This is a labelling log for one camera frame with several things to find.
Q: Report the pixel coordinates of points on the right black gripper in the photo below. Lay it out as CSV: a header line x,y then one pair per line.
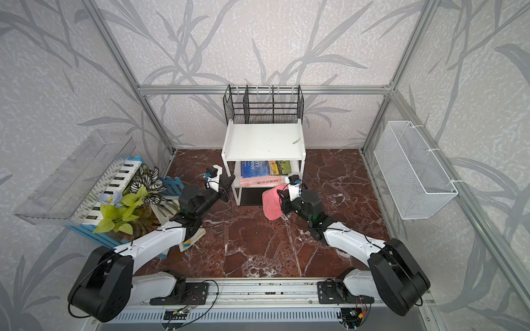
x,y
286,203

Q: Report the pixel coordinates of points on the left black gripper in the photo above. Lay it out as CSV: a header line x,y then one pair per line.
x,y
223,192

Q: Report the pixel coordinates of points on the pink fluffy cloth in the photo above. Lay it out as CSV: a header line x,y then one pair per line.
x,y
275,201

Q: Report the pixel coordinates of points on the white two-tier bookshelf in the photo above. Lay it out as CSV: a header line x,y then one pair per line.
x,y
262,142

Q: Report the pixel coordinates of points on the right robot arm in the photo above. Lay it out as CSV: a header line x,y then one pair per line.
x,y
394,276

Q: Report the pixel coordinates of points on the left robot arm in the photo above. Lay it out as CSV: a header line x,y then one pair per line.
x,y
107,283

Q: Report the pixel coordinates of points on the pink book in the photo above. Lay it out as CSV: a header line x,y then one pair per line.
x,y
262,182

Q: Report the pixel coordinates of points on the striped leaf plant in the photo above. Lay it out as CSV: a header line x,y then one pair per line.
x,y
147,185

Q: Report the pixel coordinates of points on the green artificial plant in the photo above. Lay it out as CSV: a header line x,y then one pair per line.
x,y
119,211

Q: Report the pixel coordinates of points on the blue white picket crate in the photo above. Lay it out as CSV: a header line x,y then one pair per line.
x,y
154,216

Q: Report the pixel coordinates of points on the clear plastic bin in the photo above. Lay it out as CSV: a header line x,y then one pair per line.
x,y
68,195

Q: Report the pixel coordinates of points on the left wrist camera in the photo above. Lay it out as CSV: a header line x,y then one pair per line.
x,y
212,177

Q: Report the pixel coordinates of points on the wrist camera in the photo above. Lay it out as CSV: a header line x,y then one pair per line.
x,y
294,187
212,177

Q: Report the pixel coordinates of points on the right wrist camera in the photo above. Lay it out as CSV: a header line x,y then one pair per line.
x,y
294,187

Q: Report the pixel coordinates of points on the black wire organizer basket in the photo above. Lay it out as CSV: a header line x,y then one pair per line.
x,y
263,104

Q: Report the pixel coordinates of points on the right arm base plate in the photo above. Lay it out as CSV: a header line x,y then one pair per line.
x,y
333,291

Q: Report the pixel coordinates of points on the aluminium mounting rail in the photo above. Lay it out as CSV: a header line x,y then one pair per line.
x,y
285,292

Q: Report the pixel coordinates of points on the white wire mesh basket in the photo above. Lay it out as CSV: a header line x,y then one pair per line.
x,y
417,182

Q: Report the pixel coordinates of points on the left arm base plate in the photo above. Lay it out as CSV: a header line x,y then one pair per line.
x,y
191,294

